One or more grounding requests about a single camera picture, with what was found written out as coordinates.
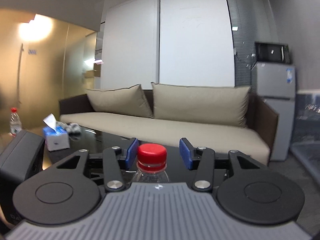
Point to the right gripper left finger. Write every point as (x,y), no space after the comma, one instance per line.
(115,159)

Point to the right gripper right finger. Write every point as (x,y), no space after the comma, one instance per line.
(200,159)

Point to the clear water bottle red label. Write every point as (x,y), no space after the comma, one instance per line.
(144,176)

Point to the blue white tissue box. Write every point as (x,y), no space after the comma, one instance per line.
(55,136)

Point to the grey crumpled cloth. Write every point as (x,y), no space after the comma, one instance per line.
(70,128)

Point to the beige brown sofa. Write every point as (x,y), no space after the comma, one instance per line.
(256,139)

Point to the right beige cushion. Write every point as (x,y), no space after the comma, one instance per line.
(206,105)

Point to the beige cushion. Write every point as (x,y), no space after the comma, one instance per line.
(125,101)
(206,105)

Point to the left beige cushion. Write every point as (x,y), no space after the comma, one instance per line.
(125,101)

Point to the silver refrigerator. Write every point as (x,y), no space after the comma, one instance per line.
(276,85)

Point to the black microwave oven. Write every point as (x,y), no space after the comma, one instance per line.
(272,52)

